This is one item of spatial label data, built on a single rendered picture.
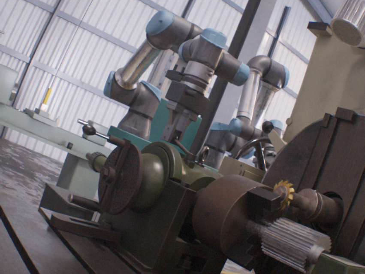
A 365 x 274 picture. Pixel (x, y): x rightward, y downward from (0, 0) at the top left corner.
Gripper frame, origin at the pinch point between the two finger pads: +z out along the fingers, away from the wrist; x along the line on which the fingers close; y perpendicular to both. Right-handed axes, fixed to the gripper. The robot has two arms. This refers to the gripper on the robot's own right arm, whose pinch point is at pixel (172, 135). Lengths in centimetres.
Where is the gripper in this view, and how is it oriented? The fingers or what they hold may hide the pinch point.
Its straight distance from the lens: 125.2
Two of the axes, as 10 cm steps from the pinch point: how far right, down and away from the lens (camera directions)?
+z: -3.8, 9.2, -0.5
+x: 5.1, 2.5, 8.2
